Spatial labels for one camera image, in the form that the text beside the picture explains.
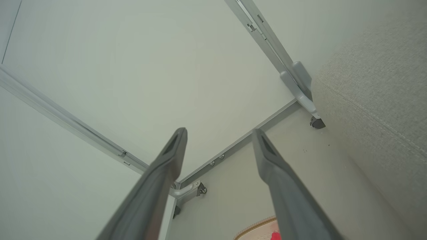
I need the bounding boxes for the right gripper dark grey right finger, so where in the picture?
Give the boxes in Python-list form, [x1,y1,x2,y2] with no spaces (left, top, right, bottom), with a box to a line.
[252,128,344,240]

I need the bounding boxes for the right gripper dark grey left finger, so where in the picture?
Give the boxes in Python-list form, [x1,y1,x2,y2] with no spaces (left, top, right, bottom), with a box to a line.
[97,127,188,240]

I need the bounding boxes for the grey fabric sofa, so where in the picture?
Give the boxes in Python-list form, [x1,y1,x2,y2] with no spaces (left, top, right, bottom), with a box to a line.
[311,10,427,240]

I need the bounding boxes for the curved grey partition foot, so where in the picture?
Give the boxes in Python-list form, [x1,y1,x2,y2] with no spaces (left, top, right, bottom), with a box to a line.
[168,180,202,200]

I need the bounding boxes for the cream laundry basket, brown rim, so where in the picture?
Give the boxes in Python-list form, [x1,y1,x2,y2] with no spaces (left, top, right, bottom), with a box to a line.
[234,216,279,240]

